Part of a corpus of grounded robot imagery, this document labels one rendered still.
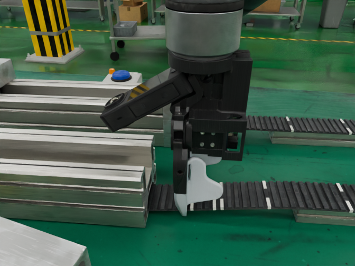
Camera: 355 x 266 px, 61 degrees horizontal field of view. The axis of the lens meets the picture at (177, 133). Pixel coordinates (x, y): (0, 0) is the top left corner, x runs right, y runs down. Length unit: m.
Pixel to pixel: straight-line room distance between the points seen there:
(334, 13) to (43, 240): 5.32
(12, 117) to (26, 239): 0.35
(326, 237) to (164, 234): 0.21
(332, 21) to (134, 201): 5.22
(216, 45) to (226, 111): 0.08
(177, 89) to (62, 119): 0.31
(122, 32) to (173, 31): 3.18
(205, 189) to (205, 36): 0.18
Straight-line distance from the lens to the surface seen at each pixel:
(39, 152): 0.48
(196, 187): 0.37
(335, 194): 0.46
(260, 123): 0.58
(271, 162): 0.54
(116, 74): 0.70
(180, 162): 0.33
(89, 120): 0.56
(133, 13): 5.45
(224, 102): 0.33
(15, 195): 0.44
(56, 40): 3.66
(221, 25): 0.28
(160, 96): 0.32
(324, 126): 0.61
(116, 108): 0.34
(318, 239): 0.44
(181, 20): 0.29
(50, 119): 0.59
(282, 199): 0.43
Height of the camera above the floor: 1.09
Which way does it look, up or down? 32 degrees down
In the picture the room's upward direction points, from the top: straight up
